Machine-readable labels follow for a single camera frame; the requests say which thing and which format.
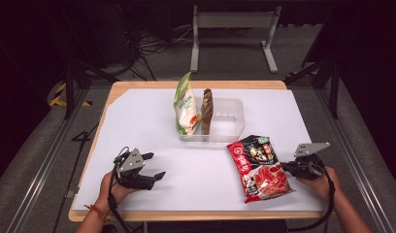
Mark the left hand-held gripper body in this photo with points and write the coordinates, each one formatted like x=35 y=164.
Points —
x=133 y=168

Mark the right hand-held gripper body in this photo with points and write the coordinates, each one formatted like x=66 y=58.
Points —
x=307 y=161

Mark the red hotpot seasoning packet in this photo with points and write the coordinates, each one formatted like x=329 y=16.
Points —
x=264 y=174

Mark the green and white starch packet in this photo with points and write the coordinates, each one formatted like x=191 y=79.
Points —
x=186 y=113

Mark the brown snack packet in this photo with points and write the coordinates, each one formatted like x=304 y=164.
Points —
x=207 y=111

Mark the clear plastic container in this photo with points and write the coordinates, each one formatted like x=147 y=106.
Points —
x=228 y=119

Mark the person's right hand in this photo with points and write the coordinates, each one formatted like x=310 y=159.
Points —
x=322 y=187

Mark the person's left hand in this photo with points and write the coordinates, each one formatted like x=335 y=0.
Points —
x=110 y=192

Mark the black metal stand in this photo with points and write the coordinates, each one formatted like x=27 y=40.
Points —
x=69 y=90
x=333 y=93

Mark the wooden table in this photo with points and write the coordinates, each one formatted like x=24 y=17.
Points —
x=218 y=84

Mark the yellow and black hazard tape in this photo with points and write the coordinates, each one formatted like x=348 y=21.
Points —
x=58 y=97

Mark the aluminium floor rail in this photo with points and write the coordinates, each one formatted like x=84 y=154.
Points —
x=357 y=161
x=40 y=181

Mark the white metal table frame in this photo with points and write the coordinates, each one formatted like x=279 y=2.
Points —
x=235 y=20

